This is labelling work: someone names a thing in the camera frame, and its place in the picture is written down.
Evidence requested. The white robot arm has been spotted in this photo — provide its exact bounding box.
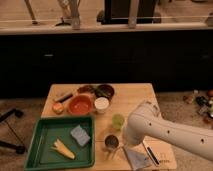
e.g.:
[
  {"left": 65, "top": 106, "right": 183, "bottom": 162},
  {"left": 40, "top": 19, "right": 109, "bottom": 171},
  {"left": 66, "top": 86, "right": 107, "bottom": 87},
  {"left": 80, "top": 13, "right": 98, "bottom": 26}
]
[{"left": 123, "top": 101, "right": 213, "bottom": 162}]

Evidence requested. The white cup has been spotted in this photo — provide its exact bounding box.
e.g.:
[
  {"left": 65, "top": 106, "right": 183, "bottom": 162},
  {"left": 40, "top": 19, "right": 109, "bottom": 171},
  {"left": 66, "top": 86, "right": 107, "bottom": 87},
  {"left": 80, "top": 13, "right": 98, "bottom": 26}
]
[{"left": 94, "top": 97, "right": 109, "bottom": 114}]

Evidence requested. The green plastic cup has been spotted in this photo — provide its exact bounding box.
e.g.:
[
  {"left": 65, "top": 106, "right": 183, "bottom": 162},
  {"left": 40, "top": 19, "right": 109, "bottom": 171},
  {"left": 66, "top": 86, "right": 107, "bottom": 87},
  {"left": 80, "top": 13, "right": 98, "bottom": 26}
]
[{"left": 112, "top": 114, "right": 125, "bottom": 130}]

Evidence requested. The small metal cup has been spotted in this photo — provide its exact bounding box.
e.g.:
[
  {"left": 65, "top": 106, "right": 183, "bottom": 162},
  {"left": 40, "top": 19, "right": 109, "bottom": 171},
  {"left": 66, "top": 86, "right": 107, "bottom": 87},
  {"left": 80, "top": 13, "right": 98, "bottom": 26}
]
[{"left": 105, "top": 135, "right": 119, "bottom": 152}]

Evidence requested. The dark brown bowl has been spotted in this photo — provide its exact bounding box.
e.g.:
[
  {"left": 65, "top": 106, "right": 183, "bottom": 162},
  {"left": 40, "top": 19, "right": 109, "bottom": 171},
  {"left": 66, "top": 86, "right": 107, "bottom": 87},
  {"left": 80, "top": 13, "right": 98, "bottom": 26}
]
[{"left": 95, "top": 84, "right": 115, "bottom": 100}]

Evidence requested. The small brown plate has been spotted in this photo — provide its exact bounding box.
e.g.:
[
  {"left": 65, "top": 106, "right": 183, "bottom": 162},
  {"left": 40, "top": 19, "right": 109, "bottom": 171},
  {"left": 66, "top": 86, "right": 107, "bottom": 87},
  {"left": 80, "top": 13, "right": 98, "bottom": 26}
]
[{"left": 77, "top": 85, "right": 95, "bottom": 93}]

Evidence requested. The orange bowl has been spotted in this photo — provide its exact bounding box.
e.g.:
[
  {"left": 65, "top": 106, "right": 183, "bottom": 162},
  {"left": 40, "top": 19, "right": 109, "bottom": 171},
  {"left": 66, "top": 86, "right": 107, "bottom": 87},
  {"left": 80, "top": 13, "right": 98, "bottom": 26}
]
[{"left": 67, "top": 95, "right": 93, "bottom": 115}]

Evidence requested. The orange toy fruit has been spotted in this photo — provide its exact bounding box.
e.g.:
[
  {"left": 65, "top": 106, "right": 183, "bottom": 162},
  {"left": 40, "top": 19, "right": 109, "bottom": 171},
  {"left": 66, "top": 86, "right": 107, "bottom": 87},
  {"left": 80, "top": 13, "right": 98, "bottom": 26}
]
[{"left": 52, "top": 102, "right": 64, "bottom": 114}]

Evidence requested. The blue sponge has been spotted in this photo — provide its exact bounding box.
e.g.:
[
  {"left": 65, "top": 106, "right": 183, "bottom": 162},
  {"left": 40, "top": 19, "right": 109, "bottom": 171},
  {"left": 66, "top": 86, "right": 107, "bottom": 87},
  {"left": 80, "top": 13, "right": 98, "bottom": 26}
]
[{"left": 70, "top": 125, "right": 90, "bottom": 147}]

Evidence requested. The green plastic tray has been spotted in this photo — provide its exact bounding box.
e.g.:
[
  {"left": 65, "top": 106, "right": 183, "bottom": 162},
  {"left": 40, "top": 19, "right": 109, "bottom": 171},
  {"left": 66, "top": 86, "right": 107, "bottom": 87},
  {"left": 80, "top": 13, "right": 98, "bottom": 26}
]
[{"left": 24, "top": 116, "right": 95, "bottom": 171}]

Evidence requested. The yellow banana toy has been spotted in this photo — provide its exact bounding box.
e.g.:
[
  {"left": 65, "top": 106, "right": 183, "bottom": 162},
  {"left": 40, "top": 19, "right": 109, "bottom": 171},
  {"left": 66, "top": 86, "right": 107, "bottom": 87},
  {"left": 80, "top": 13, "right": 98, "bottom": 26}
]
[{"left": 52, "top": 139, "right": 75, "bottom": 160}]

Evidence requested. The grey folded cloth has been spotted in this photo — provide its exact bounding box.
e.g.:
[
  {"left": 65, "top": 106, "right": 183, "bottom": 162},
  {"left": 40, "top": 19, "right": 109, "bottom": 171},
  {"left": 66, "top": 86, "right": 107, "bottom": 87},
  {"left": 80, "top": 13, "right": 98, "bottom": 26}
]
[{"left": 123, "top": 146, "right": 151, "bottom": 171}]

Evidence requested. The black stand leg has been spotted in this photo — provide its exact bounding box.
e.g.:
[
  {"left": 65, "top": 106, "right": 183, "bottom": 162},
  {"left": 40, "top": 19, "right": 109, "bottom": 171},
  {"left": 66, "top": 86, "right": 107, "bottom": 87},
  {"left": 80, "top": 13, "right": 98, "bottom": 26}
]
[{"left": 0, "top": 108, "right": 27, "bottom": 154}]

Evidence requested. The dish brush black handle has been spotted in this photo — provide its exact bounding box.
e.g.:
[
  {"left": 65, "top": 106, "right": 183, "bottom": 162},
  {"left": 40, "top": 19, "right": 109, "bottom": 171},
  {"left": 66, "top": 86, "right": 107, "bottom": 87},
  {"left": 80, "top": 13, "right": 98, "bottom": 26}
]
[{"left": 142, "top": 140, "right": 160, "bottom": 166}]

